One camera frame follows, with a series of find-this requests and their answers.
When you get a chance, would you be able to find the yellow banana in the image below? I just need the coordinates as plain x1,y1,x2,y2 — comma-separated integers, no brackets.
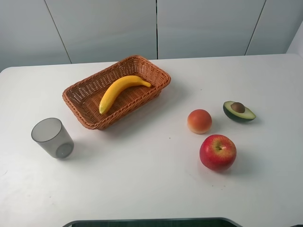
99,75,152,114

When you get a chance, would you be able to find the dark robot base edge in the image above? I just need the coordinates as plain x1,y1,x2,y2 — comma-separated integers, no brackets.
65,218,239,227

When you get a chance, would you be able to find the brown wicker basket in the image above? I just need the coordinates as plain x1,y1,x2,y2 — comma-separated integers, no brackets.
62,55,171,130

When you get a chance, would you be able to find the orange peach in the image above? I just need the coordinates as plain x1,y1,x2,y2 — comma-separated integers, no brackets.
187,109,212,134

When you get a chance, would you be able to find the red apple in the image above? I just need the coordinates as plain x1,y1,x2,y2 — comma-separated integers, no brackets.
199,134,237,172

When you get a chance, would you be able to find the halved avocado with pit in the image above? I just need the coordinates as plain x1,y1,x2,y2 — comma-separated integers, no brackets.
223,101,256,122

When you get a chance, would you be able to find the grey translucent plastic cup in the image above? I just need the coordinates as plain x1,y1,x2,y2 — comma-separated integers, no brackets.
31,118,74,159

